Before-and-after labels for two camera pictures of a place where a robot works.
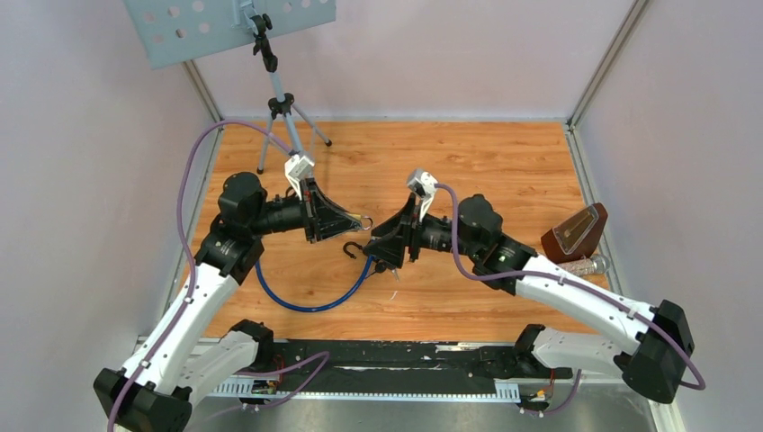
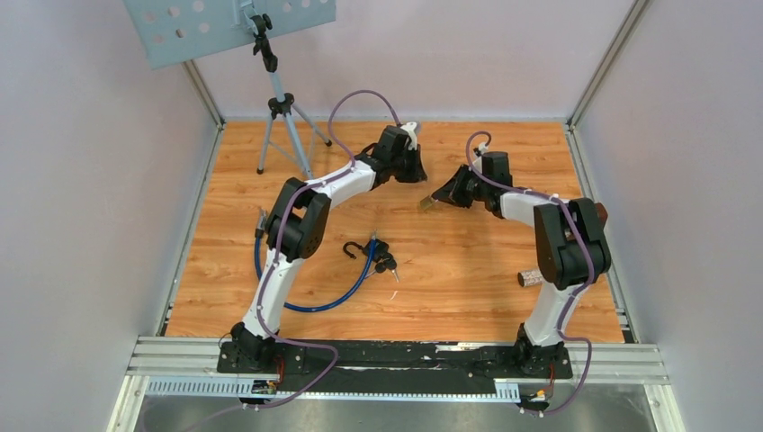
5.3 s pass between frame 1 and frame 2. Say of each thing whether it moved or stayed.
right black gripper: moved
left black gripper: moved
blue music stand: stayed
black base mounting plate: stayed
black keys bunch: stayed
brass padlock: moved
